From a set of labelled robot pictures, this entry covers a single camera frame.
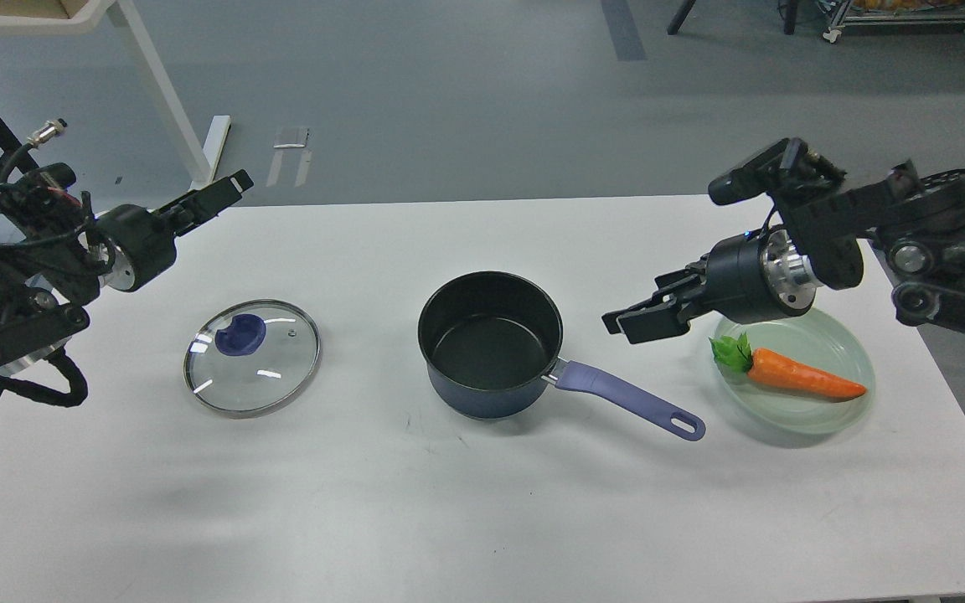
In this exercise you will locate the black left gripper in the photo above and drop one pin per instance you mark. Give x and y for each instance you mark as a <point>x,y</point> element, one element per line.
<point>143,245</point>

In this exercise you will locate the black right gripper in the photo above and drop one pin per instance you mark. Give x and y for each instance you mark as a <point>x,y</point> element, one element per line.
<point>755,277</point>

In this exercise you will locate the glass lid with blue knob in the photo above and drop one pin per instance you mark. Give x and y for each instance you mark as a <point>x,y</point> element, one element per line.
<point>253,358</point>

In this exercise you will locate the blue saucepan with handle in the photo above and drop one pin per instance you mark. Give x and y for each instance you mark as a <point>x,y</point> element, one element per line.
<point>491,342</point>

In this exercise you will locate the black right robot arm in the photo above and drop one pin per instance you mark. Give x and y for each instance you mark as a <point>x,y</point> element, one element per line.
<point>917,222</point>

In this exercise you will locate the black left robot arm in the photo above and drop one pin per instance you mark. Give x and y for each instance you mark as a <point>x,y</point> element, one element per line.
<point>68,255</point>

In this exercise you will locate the orange toy carrot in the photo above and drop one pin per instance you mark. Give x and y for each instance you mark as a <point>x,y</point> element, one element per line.
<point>772,369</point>

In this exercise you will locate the pale green plate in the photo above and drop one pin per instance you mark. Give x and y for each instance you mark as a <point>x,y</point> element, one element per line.
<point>815,339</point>

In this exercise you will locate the metal cart with casters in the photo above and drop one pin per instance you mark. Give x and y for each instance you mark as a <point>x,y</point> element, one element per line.
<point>843,14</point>

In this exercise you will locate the white desk frame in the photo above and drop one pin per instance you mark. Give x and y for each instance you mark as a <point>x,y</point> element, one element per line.
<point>200,155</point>

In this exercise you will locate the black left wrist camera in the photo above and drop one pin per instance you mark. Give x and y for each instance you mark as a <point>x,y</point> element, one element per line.
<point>37,201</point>

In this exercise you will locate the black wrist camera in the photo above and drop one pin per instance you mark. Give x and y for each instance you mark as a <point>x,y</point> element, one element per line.
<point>787,171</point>
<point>37,201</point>

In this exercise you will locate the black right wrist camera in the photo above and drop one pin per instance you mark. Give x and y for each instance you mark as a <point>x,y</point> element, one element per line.
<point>787,171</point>

